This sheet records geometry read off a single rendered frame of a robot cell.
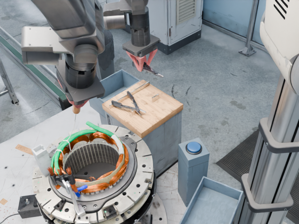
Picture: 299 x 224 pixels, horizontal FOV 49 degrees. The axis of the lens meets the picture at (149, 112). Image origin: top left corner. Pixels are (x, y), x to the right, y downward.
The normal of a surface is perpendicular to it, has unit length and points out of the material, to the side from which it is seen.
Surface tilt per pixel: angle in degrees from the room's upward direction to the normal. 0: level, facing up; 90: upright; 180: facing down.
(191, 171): 90
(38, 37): 35
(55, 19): 114
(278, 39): 90
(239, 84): 0
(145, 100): 0
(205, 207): 0
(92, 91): 22
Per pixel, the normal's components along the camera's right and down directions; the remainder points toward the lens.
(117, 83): 0.68, 0.47
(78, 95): 0.22, -0.51
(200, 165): 0.35, 0.62
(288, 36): -0.99, 0.15
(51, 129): -0.05, -0.74
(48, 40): 0.18, -0.25
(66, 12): 0.11, 0.93
